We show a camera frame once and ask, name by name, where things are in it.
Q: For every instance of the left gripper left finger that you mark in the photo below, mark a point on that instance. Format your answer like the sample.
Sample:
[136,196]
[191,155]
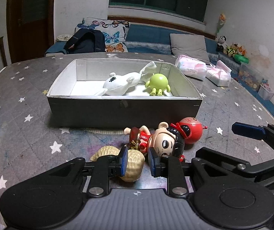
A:
[106,167]

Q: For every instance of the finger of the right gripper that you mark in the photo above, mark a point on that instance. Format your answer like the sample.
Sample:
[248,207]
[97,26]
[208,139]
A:
[265,133]

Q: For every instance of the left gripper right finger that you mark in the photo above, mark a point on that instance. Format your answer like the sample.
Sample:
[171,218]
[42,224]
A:
[173,170]

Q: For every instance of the red-dressed doll figure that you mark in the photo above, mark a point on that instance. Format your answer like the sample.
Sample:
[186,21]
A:
[167,140]

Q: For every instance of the beige peanut toy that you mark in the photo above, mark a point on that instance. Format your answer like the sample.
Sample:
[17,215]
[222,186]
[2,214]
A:
[134,165]

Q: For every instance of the red round robot toy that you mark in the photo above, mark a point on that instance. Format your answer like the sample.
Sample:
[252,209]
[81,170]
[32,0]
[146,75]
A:
[190,129]

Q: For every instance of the clear plastic storage box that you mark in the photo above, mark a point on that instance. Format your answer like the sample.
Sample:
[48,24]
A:
[250,76]

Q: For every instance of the grey cardboard box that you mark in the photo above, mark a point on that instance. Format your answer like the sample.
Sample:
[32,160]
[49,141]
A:
[76,98]

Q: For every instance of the white plush toy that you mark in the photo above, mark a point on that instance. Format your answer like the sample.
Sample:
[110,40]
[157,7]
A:
[117,85]

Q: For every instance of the opened pink tissue pack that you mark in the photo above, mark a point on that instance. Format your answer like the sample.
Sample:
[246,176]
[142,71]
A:
[220,74]

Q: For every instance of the green octopus toy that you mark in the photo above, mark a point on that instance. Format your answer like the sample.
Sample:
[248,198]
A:
[158,83]

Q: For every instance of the panda plush toy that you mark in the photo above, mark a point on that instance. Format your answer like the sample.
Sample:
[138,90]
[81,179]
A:
[221,44]

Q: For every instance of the grey cushion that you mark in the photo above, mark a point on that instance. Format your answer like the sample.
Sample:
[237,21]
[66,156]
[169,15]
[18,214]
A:
[190,45]

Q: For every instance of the dark blue backpack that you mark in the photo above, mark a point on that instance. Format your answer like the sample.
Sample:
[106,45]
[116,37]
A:
[86,41]

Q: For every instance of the butterfly print pillow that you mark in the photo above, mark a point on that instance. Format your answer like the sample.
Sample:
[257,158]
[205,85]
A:
[114,31]

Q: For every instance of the dark wooden door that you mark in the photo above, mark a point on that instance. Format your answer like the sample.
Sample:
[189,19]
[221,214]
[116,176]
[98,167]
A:
[30,28]

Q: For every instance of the green ring toy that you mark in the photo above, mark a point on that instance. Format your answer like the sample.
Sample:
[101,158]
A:
[240,59]

